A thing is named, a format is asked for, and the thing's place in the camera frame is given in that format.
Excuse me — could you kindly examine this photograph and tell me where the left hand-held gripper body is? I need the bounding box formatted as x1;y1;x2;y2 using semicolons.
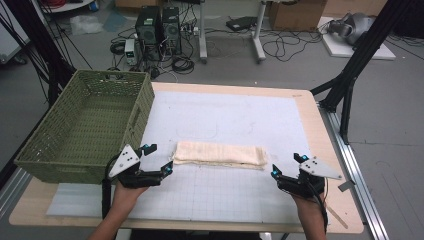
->
107;143;166;190

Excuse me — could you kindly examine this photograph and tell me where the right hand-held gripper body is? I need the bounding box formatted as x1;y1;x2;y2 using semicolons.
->
275;156;344;200

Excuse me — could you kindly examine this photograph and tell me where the green woven plastic basket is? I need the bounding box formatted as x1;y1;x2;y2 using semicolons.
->
13;68;156;185

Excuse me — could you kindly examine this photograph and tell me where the cream cloth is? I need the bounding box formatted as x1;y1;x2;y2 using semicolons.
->
172;140;270;171

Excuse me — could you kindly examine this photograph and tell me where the person's left hand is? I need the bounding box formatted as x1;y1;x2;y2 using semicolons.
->
110;181;150;215

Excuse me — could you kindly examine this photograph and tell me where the person's right hand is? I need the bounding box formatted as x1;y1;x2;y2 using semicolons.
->
291;195;327;215

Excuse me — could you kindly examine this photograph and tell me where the grey tape piece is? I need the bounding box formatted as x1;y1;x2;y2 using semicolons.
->
337;180;357;193

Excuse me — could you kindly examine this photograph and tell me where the thin wooden stick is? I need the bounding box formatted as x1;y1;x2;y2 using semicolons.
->
324;204;350;230

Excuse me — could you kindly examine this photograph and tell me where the person's dark clothing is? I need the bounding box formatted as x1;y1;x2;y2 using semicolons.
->
129;228;265;240

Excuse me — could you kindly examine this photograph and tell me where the white grid mat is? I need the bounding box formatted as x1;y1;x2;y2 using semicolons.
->
45;90;313;225

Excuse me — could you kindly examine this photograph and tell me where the small white power supply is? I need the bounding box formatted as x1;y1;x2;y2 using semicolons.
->
123;37;140;67

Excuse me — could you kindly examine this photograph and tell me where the white floor board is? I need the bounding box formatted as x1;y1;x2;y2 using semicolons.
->
317;16;398;62

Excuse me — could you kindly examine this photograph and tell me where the large black computer tower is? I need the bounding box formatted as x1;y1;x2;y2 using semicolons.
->
134;5;165;63

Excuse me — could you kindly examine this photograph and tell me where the black metal stand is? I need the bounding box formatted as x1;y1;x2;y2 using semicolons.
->
309;0;415;146
2;0;77;108

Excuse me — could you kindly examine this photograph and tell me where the slim black computer tower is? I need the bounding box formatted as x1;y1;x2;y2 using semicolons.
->
161;6;184;56

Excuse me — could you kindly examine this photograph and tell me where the white desk leg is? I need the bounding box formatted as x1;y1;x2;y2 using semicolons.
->
197;0;209;65
251;0;267;64

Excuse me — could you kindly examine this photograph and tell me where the clear plastic bag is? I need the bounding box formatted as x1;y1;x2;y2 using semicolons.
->
69;14;105;36

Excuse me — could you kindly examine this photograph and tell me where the grey headset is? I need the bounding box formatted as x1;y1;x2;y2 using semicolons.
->
326;12;376;46

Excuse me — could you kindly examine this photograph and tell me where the brown cardboard box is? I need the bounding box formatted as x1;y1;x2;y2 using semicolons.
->
267;0;328;33

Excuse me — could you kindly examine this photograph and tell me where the flat black device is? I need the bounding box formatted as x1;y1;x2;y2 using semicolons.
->
225;15;258;33

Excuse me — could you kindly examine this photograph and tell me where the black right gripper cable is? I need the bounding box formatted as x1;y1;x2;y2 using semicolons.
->
305;180;330;234

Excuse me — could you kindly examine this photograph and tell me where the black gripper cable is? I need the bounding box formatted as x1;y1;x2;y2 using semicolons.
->
101;155;120;220
305;180;330;234

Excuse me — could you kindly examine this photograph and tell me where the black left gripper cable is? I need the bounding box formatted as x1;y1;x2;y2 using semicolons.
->
101;155;120;220

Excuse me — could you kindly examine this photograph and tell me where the aluminium rail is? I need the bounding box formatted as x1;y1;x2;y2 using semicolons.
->
0;165;33;218
319;102;390;240

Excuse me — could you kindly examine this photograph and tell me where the coiled black cable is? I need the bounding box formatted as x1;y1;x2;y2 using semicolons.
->
171;55;196;75

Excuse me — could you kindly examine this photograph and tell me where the tangled black floor cable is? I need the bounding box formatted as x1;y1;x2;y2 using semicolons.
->
261;29;325;63

